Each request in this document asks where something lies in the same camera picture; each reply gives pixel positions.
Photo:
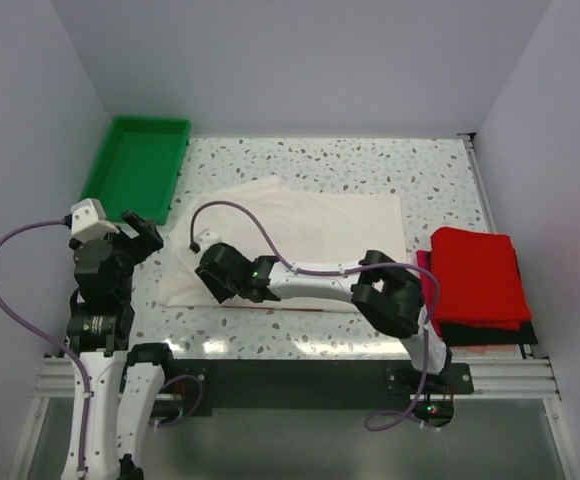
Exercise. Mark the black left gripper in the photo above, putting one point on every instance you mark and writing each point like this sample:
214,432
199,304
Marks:
148,239

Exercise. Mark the green plastic tray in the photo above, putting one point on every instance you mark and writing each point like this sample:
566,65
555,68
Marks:
138,165

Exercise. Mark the red folded t shirt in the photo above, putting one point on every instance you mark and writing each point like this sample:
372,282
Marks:
479,279

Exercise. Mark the black folded t shirt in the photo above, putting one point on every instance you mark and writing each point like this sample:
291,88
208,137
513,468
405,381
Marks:
456,335

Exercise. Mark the aluminium frame rail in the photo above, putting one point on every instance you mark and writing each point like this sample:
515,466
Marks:
492,378

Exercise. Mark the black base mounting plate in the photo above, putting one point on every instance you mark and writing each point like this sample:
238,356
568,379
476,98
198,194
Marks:
202,386

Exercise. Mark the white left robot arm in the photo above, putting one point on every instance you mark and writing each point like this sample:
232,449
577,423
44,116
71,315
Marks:
115,385

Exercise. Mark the pink folded t shirt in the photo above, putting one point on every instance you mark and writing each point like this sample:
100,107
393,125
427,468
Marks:
423,259

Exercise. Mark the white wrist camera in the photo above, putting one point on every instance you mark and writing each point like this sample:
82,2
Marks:
205,239
89,221

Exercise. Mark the white printed t shirt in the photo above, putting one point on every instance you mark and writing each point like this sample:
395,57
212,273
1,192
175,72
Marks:
319,229

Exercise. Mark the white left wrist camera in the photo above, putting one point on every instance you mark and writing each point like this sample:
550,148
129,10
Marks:
89,221

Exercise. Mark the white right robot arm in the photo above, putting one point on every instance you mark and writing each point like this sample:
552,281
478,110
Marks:
389,295

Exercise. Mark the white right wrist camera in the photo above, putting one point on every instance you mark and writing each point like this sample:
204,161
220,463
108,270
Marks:
205,239

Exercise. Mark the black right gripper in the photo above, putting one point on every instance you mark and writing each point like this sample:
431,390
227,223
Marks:
221,292

